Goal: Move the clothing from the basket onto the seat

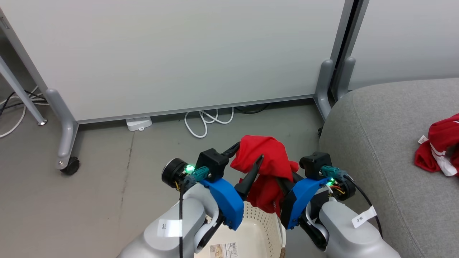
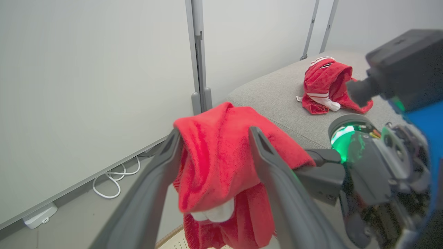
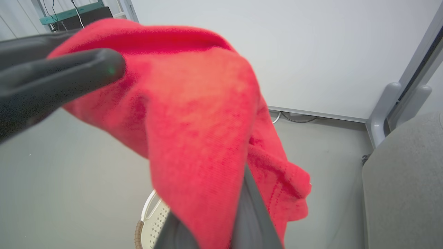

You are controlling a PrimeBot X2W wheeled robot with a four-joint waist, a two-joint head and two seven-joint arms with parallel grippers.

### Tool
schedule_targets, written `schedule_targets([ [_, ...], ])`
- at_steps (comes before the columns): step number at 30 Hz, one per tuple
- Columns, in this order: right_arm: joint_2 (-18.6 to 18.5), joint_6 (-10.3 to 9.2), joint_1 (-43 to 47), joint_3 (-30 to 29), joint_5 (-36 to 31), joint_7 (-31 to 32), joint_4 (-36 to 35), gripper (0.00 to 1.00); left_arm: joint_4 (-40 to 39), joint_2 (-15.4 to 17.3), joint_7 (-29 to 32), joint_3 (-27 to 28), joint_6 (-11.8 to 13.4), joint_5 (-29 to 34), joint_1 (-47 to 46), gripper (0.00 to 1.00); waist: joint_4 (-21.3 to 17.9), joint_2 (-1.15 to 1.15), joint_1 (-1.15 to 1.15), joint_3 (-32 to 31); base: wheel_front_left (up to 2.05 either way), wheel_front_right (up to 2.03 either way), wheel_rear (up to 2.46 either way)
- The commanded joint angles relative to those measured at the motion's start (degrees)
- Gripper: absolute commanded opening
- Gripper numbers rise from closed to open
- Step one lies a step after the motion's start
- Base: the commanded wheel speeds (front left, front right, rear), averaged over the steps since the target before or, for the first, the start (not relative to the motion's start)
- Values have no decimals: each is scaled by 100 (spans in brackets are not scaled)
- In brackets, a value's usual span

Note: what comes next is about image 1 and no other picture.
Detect red garment with white stripes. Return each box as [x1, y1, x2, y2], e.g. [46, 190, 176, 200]
[415, 114, 459, 177]

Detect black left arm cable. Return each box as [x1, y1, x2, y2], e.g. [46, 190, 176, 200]
[178, 182, 185, 258]

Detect beige perforated laundry basket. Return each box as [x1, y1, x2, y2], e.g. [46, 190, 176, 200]
[194, 200, 288, 258]

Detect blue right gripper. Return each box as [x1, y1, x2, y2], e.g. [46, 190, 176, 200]
[275, 171, 333, 230]

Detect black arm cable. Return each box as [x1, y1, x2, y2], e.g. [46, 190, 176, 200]
[344, 176, 383, 238]
[178, 182, 185, 258]

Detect barcode sticker in basket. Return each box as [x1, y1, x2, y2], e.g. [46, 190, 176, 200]
[209, 242, 238, 258]

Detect teal camera connector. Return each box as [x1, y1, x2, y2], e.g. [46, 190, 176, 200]
[184, 166, 210, 185]
[321, 165, 347, 180]

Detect large white partition panel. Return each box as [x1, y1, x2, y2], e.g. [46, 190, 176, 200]
[0, 0, 348, 125]

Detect black thin floor cables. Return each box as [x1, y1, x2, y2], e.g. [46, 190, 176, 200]
[0, 90, 49, 117]

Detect white thin floor cable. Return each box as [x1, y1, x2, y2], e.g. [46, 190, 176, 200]
[0, 86, 49, 139]

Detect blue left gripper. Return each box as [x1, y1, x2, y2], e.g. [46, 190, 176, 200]
[200, 142, 265, 231]

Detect black floor cable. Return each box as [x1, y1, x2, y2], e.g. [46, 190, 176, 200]
[235, 104, 270, 115]

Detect narrow white partition panel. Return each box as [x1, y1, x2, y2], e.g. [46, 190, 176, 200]
[349, 0, 459, 91]

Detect grey metal table leg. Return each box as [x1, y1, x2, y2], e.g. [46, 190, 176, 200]
[0, 56, 48, 126]

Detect grey partition foot with caster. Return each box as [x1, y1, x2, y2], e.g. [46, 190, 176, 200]
[46, 89, 79, 170]

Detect grey fabric sofa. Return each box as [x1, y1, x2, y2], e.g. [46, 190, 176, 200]
[319, 78, 459, 258]

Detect teal right camera connector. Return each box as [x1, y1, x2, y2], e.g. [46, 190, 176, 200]
[321, 165, 347, 180]

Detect plain red garment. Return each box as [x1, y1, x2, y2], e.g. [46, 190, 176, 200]
[230, 135, 299, 218]

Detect teal left camera connector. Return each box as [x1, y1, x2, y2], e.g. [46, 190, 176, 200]
[184, 166, 210, 185]

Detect white power adapter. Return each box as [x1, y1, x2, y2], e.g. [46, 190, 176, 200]
[126, 116, 153, 132]

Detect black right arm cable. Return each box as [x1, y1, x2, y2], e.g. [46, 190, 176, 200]
[344, 176, 383, 238]

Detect white looped cable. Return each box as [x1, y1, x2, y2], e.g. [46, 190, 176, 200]
[184, 107, 235, 139]

